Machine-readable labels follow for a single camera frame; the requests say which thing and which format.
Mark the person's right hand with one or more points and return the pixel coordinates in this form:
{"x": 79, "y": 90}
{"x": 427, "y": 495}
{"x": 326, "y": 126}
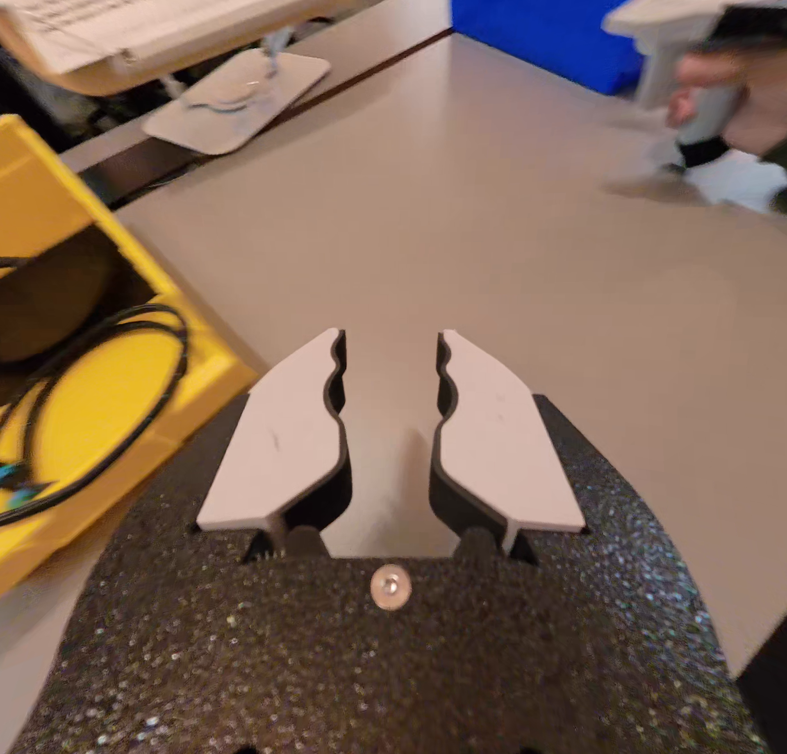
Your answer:
{"x": 759, "y": 108}

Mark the yellow plastic bin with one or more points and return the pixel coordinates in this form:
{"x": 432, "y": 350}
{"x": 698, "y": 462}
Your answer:
{"x": 123, "y": 410}

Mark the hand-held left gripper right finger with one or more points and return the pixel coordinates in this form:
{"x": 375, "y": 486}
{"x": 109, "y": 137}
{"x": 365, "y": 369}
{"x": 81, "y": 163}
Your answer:
{"x": 504, "y": 446}

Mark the grey desk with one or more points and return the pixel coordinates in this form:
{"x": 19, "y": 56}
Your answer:
{"x": 393, "y": 22}
{"x": 492, "y": 213}

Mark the printed instruction sheet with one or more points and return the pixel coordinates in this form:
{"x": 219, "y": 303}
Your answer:
{"x": 123, "y": 10}

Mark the dark rounded object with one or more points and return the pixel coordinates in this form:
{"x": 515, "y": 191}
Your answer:
{"x": 55, "y": 299}

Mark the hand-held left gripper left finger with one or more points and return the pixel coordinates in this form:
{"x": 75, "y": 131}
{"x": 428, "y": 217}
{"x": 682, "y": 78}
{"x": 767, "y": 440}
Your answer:
{"x": 276, "y": 440}

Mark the blue box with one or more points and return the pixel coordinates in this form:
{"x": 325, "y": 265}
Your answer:
{"x": 541, "y": 22}

